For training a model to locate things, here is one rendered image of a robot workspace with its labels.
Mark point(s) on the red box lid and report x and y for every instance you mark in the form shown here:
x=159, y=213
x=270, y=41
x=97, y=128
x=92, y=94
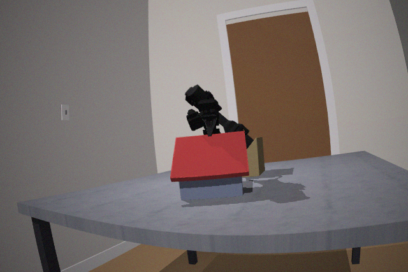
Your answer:
x=206, y=157

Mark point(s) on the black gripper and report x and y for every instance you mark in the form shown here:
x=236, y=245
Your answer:
x=210, y=118

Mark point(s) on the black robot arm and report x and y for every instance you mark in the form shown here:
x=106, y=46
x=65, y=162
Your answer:
x=196, y=94

